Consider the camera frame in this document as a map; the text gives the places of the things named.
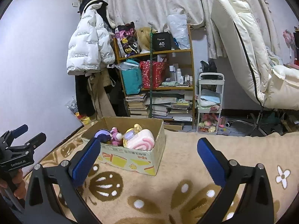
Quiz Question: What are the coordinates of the purple haired doll plush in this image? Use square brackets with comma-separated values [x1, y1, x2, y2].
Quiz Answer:
[94, 129, 112, 143]

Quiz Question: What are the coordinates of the green pole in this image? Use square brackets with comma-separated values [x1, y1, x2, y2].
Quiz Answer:
[149, 26, 154, 118]

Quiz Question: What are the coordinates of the yellow dog plush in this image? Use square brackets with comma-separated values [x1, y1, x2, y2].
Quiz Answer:
[130, 124, 142, 134]

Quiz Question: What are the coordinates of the cream curtain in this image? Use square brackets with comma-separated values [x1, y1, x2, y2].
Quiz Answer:
[107, 0, 281, 59]

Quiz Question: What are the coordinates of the stack of books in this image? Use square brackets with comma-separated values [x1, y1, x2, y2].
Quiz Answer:
[125, 90, 194, 122]

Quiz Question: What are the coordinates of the white rolling cart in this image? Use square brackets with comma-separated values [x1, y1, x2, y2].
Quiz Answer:
[196, 72, 226, 134]

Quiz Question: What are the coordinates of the printed cardboard box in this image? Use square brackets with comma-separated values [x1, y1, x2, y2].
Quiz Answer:
[82, 117, 166, 176]

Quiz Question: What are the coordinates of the black box number 40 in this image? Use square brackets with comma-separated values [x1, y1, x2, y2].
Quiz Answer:
[152, 32, 171, 52]

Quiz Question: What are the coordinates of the white puffer jacket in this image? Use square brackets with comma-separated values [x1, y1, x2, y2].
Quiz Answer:
[66, 0, 115, 75]

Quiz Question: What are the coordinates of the wooden bookshelf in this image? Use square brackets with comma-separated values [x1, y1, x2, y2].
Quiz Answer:
[112, 25, 196, 127]

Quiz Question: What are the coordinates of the pink bear plush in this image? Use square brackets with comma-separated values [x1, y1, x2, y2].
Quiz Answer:
[110, 127, 123, 146]

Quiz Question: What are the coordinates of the black pink printed bag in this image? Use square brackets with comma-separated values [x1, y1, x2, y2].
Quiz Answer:
[115, 22, 140, 58]

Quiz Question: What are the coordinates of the red gift bag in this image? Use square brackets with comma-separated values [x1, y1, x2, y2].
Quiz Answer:
[140, 60, 167, 89]

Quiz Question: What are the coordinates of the beige hanging coat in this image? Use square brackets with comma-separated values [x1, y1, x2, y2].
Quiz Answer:
[88, 68, 116, 119]

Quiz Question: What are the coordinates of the white plastic bag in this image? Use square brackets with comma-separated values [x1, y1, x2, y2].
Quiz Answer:
[167, 14, 190, 50]

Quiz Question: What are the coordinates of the teal shopping bag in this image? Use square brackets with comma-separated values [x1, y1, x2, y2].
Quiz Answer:
[120, 59, 142, 95]

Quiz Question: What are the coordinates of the blonde wig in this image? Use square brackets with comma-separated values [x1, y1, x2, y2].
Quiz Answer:
[136, 27, 157, 54]

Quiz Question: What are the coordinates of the clear bag with purple item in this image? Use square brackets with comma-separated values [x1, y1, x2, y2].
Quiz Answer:
[123, 128, 136, 147]

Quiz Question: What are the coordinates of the pink white roll cushion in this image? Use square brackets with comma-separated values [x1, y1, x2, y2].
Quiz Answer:
[126, 129, 155, 151]

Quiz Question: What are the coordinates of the left hand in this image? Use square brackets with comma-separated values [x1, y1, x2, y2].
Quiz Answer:
[0, 169, 26, 199]

